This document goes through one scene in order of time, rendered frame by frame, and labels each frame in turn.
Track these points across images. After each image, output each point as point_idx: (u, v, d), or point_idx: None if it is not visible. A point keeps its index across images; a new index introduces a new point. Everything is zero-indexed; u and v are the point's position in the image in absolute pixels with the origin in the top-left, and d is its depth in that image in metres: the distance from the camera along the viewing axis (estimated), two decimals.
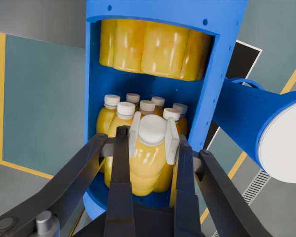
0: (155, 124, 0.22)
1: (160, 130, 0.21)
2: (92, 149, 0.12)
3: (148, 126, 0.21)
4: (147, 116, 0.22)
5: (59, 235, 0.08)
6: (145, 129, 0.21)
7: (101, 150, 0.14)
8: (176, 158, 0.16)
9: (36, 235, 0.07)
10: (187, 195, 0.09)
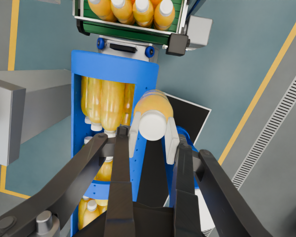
0: (155, 127, 0.22)
1: (159, 134, 0.22)
2: (92, 149, 0.12)
3: (147, 130, 0.22)
4: (147, 118, 0.21)
5: (59, 235, 0.08)
6: (144, 134, 0.22)
7: (101, 150, 0.14)
8: (176, 158, 0.16)
9: (36, 235, 0.07)
10: (187, 195, 0.09)
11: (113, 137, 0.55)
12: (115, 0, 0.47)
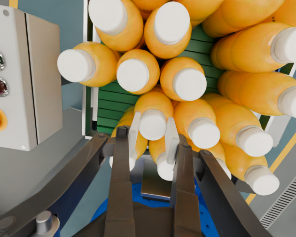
0: (155, 128, 0.22)
1: (159, 134, 0.22)
2: (92, 149, 0.12)
3: (147, 130, 0.22)
4: (147, 119, 0.21)
5: (59, 235, 0.08)
6: (144, 134, 0.22)
7: (101, 150, 0.14)
8: (176, 158, 0.16)
9: (36, 235, 0.07)
10: (187, 195, 0.09)
11: None
12: (167, 174, 0.24)
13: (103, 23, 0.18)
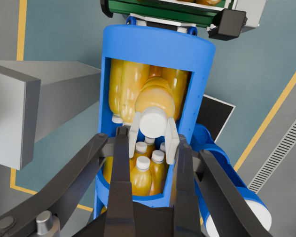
0: None
1: None
2: (92, 149, 0.12)
3: None
4: None
5: (59, 235, 0.08)
6: None
7: (101, 150, 0.14)
8: (176, 158, 0.16)
9: (36, 235, 0.07)
10: (187, 195, 0.09)
11: (161, 128, 0.22)
12: None
13: None
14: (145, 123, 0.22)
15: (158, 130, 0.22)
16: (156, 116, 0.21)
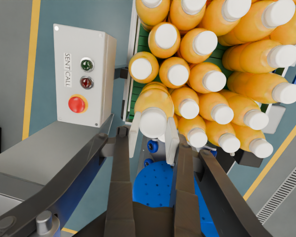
0: (191, 110, 0.33)
1: (194, 114, 0.33)
2: (92, 149, 0.12)
3: (186, 112, 0.33)
4: (186, 104, 0.32)
5: (59, 235, 0.08)
6: (184, 114, 0.33)
7: (102, 150, 0.14)
8: (176, 158, 0.16)
9: (36, 235, 0.07)
10: (187, 195, 0.09)
11: (161, 128, 0.22)
12: (196, 143, 0.35)
13: (163, 43, 0.29)
14: (145, 123, 0.22)
15: (158, 130, 0.22)
16: (156, 116, 0.21)
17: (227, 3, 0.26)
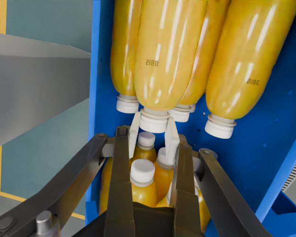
0: None
1: None
2: (92, 149, 0.12)
3: None
4: None
5: (59, 235, 0.08)
6: None
7: (101, 150, 0.14)
8: (176, 158, 0.16)
9: (36, 235, 0.07)
10: (187, 195, 0.09)
11: None
12: None
13: None
14: None
15: None
16: None
17: None
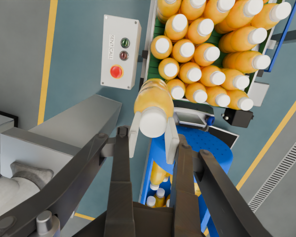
0: (196, 74, 0.48)
1: (198, 78, 0.48)
2: (92, 149, 0.12)
3: (192, 75, 0.48)
4: (193, 70, 0.47)
5: (59, 235, 0.08)
6: (191, 78, 0.48)
7: (102, 150, 0.14)
8: (175, 158, 0.16)
9: (36, 235, 0.07)
10: (187, 195, 0.09)
11: (175, 71, 0.48)
12: (199, 99, 0.50)
13: (178, 27, 0.44)
14: (167, 68, 0.47)
15: (173, 72, 0.48)
16: (172, 65, 0.47)
17: (220, 0, 0.41)
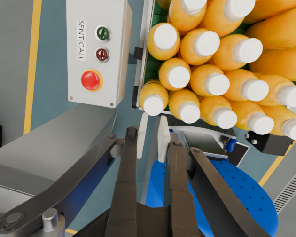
0: (221, 85, 0.29)
1: (223, 90, 0.29)
2: (101, 150, 0.12)
3: (214, 87, 0.29)
4: (216, 78, 0.29)
5: (64, 233, 0.08)
6: (212, 90, 0.29)
7: (111, 151, 0.15)
8: (167, 156, 0.16)
9: (42, 232, 0.07)
10: (182, 193, 0.09)
11: (185, 79, 0.29)
12: (224, 123, 0.32)
13: (193, 4, 0.25)
14: (173, 75, 0.29)
15: (183, 81, 0.29)
16: (182, 69, 0.28)
17: None
